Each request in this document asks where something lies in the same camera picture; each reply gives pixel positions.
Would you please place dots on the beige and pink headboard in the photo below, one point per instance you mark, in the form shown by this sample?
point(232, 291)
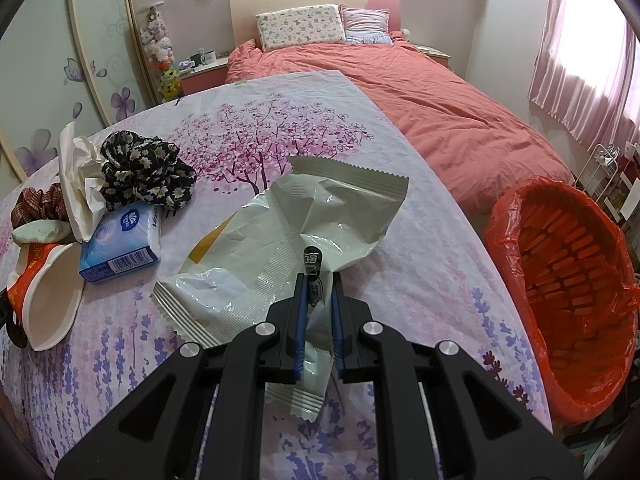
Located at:
point(245, 15)

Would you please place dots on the brown checked scrunchie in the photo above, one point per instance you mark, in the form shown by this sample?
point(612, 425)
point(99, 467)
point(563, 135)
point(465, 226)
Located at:
point(35, 205)

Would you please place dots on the pink striped pillow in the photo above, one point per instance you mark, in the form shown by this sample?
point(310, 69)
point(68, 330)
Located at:
point(365, 22)

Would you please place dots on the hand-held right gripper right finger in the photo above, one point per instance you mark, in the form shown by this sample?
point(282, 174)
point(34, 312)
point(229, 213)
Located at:
point(336, 330)

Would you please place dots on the clear tube of plush toys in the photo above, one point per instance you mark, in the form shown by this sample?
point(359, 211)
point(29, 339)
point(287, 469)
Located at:
point(155, 35)

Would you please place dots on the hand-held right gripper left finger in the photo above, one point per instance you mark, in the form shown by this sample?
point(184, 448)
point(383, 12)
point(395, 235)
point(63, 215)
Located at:
point(300, 325)

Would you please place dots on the white snack wrapper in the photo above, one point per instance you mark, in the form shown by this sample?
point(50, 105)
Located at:
point(320, 210)

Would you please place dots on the flower print wardrobe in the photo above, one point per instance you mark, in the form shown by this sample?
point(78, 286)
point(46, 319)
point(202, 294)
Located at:
point(60, 50)

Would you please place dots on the yellow plush toy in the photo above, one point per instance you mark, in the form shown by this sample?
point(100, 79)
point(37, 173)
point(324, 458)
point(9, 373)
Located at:
point(169, 82)

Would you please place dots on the red and white paper cup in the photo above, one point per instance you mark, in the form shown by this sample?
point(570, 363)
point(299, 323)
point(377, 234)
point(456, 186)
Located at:
point(50, 305)

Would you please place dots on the pale green lump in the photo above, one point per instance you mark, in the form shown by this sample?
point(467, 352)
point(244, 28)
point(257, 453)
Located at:
point(40, 232)

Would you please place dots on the pink curtain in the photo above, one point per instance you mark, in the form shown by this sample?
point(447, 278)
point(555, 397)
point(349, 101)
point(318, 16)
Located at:
point(585, 45)

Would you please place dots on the crumpled white tissue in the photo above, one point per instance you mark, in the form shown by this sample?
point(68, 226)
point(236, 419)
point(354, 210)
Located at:
point(75, 180)

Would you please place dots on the white round object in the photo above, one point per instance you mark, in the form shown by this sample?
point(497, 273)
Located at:
point(407, 33)

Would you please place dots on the pink nightstand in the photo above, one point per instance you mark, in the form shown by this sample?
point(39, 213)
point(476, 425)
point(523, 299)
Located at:
point(205, 77)

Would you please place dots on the blue tissue packet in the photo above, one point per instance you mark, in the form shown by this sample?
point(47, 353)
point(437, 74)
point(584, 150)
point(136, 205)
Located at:
point(120, 245)

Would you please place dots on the white mug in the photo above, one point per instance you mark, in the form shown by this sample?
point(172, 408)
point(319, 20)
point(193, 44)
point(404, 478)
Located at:
point(208, 57)

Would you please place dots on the salmon duvet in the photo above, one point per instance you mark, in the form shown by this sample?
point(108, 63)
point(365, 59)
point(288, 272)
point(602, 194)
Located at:
point(400, 90)

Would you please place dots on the red lined trash basket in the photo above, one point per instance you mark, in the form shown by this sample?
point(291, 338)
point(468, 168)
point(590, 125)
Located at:
point(575, 280)

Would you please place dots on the beige nightstand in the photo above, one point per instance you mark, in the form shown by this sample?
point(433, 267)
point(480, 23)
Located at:
point(435, 52)

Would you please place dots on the floral pillow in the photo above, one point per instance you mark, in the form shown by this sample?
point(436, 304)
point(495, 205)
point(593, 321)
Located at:
point(300, 27)

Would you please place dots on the tree print sheet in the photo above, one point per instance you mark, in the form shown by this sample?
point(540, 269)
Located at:
point(300, 125)

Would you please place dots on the black object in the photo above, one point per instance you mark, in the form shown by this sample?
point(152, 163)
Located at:
point(12, 332)

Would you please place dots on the black floral scrunchie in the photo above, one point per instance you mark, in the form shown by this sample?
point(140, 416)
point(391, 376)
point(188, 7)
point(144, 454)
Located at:
point(145, 170)

